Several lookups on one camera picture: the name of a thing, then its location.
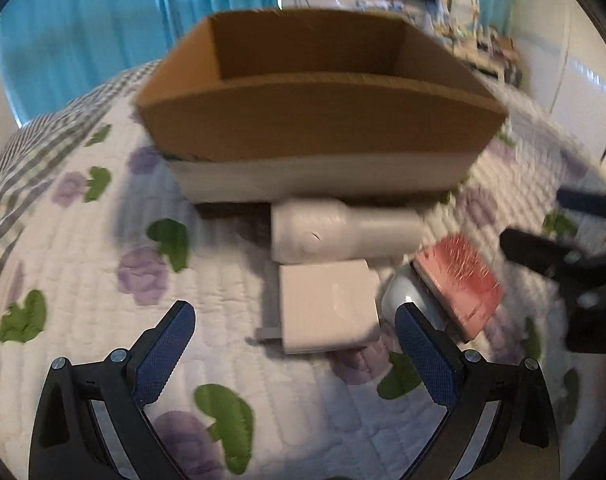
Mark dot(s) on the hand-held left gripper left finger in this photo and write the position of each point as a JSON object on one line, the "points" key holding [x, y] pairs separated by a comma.
{"points": [[165, 355]]}

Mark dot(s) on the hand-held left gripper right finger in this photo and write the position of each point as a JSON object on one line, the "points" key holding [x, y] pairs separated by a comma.
{"points": [[425, 360]]}

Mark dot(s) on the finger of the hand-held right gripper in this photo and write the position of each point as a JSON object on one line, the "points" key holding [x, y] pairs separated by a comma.
{"points": [[538, 250], [590, 203]]}

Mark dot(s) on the pink pet brush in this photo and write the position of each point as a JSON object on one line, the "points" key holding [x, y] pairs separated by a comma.
{"points": [[458, 280]]}

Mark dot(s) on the white power adapter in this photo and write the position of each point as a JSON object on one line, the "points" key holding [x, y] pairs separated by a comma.
{"points": [[325, 305]]}

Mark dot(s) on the brown cardboard box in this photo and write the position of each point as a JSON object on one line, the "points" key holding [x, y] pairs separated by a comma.
{"points": [[328, 135]]}

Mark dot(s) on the white rounded device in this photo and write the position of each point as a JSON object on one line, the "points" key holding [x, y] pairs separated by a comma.
{"points": [[398, 297]]}

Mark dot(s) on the floral quilted blanket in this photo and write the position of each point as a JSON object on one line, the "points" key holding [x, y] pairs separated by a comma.
{"points": [[263, 310]]}

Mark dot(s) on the white wardrobe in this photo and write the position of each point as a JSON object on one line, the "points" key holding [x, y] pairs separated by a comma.
{"points": [[568, 60]]}

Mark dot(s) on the white plastic bottle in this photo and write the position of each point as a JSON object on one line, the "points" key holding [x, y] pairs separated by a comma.
{"points": [[333, 230]]}

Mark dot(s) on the cluttered desk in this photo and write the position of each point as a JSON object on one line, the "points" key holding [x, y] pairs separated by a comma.
{"points": [[488, 50]]}

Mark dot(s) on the grey checked blanket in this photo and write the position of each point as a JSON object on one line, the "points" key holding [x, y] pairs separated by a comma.
{"points": [[38, 160]]}

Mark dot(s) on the blue curtain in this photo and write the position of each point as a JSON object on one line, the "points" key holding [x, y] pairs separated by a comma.
{"points": [[98, 25]]}

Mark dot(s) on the white round frame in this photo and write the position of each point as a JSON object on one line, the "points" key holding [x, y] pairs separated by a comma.
{"points": [[460, 0]]}

